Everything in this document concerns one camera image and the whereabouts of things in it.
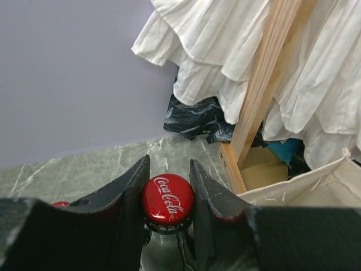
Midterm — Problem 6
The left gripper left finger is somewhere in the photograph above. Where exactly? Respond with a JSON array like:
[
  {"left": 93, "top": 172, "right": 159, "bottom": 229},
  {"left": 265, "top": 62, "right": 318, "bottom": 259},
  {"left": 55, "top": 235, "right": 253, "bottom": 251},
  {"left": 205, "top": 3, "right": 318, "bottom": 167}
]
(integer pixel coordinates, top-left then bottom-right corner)
[{"left": 1, "top": 156, "right": 150, "bottom": 270}]

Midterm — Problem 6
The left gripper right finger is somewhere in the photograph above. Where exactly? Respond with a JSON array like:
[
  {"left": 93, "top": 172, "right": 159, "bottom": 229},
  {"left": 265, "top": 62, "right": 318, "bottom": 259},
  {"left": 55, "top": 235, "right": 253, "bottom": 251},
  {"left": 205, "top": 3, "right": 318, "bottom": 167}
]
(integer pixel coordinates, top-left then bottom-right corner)
[{"left": 190, "top": 160, "right": 360, "bottom": 270}]

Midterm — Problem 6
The coca-cola glass bottle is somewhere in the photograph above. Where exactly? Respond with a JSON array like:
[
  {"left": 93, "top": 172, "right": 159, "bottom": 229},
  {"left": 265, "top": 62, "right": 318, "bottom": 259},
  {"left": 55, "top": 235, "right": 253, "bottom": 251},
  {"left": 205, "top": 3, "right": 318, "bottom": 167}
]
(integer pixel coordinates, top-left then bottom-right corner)
[
  {"left": 52, "top": 201, "right": 69, "bottom": 208},
  {"left": 140, "top": 173, "right": 196, "bottom": 270}
]

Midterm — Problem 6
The beige canvas tote bag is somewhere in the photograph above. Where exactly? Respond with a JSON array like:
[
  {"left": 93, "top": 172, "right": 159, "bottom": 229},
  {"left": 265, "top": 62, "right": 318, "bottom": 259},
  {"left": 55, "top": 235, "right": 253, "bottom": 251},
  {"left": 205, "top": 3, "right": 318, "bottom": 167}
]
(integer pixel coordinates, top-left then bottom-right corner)
[{"left": 238, "top": 148, "right": 360, "bottom": 208}]

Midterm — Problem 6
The teal blue garment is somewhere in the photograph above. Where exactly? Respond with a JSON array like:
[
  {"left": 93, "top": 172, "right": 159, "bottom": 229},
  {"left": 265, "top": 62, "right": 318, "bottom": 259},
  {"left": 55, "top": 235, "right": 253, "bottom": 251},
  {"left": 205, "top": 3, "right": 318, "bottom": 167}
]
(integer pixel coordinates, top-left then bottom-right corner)
[{"left": 266, "top": 138, "right": 302, "bottom": 164}]

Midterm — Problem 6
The dark shark print garment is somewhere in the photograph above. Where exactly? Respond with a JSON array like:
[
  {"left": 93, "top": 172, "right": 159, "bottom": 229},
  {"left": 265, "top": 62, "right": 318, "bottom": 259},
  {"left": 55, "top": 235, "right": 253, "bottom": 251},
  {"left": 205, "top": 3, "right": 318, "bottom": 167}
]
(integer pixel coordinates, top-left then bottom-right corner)
[{"left": 164, "top": 94, "right": 310, "bottom": 179}]

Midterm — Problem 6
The white pleated garment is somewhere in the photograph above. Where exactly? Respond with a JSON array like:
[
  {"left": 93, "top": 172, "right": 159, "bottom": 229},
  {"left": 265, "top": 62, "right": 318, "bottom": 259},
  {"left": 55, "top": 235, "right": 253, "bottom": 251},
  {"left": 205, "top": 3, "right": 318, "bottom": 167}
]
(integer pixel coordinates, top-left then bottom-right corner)
[{"left": 131, "top": 1, "right": 360, "bottom": 169}]

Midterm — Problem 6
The wooden clothes rack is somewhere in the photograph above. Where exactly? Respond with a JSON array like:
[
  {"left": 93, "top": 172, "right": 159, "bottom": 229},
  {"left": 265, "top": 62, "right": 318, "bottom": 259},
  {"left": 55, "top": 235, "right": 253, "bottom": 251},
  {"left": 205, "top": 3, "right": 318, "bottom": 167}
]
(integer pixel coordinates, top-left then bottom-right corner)
[{"left": 217, "top": 0, "right": 318, "bottom": 194}]

